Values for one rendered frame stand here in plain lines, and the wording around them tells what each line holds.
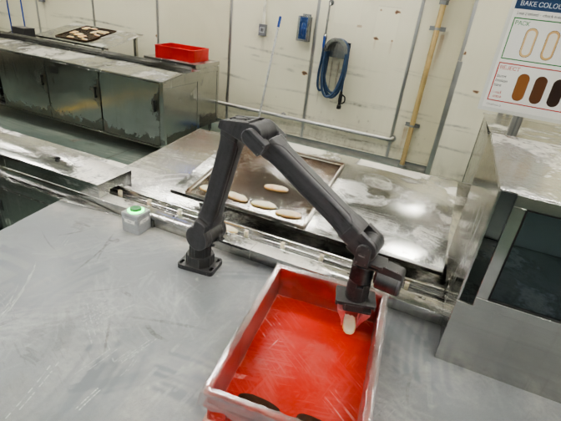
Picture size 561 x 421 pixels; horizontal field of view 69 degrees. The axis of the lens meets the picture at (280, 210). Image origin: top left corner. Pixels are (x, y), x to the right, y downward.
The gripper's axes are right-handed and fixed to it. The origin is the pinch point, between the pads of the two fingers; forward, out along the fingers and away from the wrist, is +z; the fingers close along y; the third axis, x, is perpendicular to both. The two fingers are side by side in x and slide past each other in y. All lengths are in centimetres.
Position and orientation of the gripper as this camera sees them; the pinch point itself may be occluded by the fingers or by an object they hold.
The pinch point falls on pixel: (349, 322)
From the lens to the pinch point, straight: 114.1
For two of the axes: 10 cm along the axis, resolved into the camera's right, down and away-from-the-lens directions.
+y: 9.8, 1.6, -0.8
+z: -1.1, 8.8, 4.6
